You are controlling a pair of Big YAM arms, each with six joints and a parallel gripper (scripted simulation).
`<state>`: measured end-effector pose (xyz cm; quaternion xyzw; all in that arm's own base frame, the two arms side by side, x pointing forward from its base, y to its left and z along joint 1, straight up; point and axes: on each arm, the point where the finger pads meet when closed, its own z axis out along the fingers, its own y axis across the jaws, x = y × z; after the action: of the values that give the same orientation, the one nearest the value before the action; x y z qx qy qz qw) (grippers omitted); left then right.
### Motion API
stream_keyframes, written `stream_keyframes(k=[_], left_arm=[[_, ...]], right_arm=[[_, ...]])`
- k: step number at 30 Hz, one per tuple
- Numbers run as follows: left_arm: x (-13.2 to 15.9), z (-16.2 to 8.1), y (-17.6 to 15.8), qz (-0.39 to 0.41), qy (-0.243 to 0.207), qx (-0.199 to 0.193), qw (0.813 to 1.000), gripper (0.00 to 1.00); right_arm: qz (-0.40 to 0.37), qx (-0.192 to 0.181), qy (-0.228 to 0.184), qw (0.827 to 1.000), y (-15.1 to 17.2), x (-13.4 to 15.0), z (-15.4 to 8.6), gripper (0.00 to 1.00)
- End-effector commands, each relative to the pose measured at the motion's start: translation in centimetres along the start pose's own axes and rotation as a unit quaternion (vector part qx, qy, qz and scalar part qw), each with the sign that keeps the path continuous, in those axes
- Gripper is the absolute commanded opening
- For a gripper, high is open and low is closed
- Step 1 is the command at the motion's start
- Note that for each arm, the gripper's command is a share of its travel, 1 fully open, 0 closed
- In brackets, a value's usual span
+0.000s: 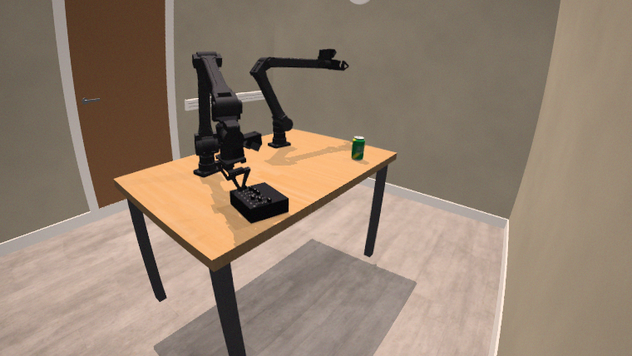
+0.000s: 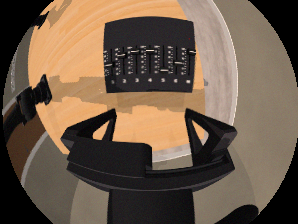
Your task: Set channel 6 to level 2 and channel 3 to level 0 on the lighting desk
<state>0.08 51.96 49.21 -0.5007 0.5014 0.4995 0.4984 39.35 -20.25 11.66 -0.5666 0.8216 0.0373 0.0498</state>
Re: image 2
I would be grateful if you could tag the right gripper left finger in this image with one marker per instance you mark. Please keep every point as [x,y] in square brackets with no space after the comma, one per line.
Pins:
[87,127]

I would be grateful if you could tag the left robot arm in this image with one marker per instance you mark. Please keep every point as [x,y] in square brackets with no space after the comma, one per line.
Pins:
[39,21]

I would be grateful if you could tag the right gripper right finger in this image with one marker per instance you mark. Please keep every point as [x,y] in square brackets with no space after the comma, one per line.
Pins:
[220,135]

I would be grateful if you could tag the black lighting desk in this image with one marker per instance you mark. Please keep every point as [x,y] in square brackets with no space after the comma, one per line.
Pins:
[131,68]

